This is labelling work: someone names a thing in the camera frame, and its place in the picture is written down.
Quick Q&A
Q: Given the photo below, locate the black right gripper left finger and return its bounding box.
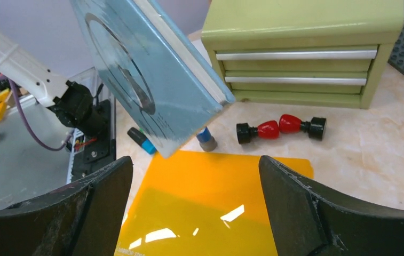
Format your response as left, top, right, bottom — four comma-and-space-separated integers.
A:
0, 156, 133, 255

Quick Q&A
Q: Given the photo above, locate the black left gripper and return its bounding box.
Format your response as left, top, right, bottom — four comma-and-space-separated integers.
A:
48, 81, 108, 137

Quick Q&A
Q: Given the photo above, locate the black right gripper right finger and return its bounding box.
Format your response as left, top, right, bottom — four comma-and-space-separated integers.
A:
259, 156, 404, 255

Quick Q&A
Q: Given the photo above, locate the light blue hardcover book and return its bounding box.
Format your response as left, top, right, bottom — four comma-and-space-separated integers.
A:
71, 1, 235, 157

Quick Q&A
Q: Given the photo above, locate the yellow plastic clip folder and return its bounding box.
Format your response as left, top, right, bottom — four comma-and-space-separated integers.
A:
114, 150, 314, 256

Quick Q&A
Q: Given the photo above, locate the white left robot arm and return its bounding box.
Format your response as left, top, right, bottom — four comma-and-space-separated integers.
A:
0, 32, 108, 137

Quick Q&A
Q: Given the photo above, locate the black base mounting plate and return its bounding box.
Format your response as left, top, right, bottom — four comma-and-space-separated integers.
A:
67, 99, 116, 183

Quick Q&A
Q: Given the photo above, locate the black blue highlighter marker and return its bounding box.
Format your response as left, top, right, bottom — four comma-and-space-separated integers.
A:
127, 127, 156, 155

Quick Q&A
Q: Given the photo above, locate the red and black dumbbell toy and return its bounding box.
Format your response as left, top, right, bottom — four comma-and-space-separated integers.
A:
236, 114, 327, 145

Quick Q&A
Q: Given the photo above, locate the small blue glue bottle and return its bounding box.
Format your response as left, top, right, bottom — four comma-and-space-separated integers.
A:
196, 127, 217, 152

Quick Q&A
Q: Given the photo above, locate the green metal drawer cabinet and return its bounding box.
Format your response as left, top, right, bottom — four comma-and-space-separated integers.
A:
201, 0, 404, 109

